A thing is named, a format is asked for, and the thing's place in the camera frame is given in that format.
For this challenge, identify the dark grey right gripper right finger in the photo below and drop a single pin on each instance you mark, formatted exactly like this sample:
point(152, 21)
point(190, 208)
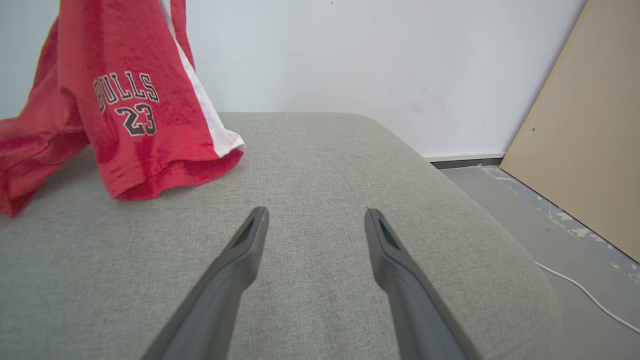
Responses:
point(415, 310)

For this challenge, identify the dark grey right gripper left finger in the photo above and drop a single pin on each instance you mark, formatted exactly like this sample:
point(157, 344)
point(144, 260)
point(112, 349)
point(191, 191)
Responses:
point(220, 300)

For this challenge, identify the white skirting board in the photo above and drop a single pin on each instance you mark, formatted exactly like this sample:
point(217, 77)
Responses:
point(465, 157)

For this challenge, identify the beige wooden board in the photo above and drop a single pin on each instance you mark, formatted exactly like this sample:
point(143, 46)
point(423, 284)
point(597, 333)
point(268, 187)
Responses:
point(590, 125)

